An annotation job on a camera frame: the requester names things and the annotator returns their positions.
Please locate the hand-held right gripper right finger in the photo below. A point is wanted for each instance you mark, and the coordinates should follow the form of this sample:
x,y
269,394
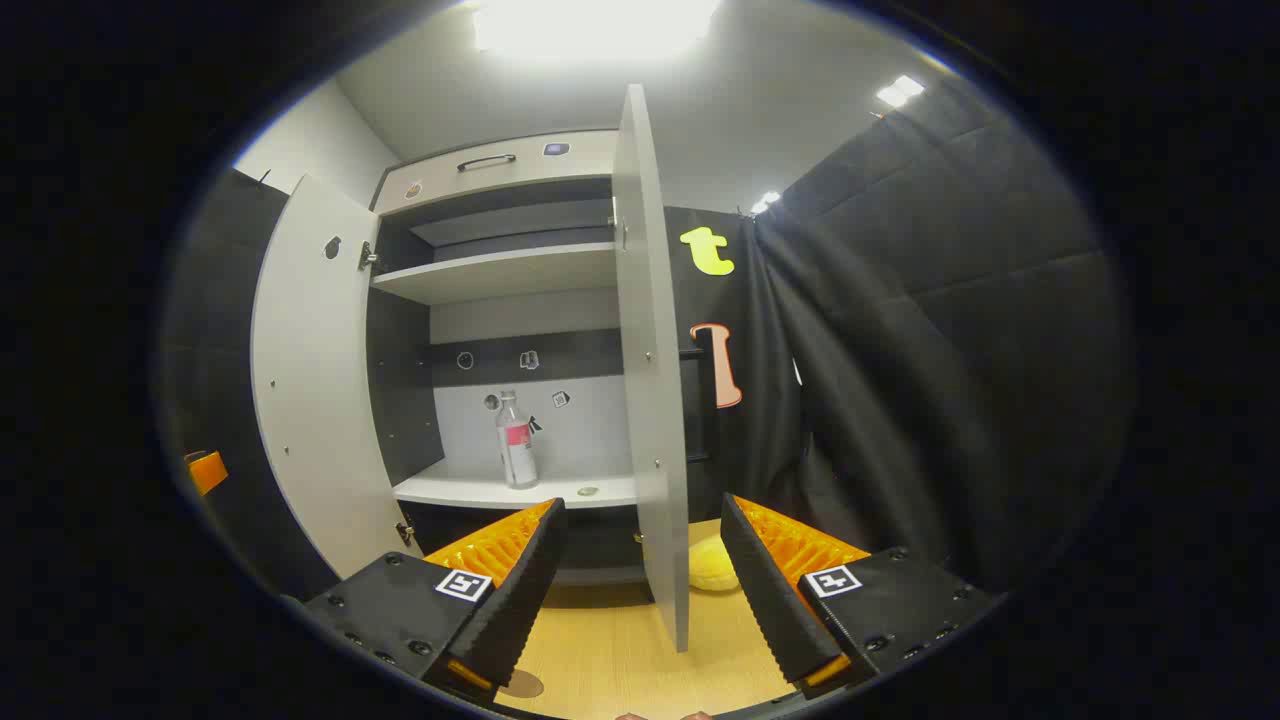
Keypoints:
x,y
765,590

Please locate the large ceiling light panel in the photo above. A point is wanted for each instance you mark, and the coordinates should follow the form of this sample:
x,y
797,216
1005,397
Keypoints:
x,y
590,25

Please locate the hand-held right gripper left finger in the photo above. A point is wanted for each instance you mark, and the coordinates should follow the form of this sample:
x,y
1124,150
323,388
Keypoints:
x,y
520,590

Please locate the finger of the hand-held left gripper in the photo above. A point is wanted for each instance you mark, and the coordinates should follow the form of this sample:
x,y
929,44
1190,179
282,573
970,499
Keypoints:
x,y
207,470

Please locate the grey cabinet door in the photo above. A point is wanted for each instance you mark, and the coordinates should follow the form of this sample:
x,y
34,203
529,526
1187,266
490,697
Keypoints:
x,y
320,400
650,400

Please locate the grey cabinet with shelves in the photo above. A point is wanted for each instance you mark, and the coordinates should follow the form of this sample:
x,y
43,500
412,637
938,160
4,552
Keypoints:
x,y
500,270

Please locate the round brown coaster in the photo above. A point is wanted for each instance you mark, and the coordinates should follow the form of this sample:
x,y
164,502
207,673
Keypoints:
x,y
525,684

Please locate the clear plastic bottle pink label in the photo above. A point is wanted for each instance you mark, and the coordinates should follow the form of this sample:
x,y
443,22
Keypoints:
x,y
517,450

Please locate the small ceiling light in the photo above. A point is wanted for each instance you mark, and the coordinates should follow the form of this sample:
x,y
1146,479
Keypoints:
x,y
766,202
900,91

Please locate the yellow soft toy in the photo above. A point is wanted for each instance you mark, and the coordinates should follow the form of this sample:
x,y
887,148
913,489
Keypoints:
x,y
712,568

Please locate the black backdrop cloth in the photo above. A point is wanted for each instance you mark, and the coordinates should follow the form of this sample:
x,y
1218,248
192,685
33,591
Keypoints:
x,y
950,350

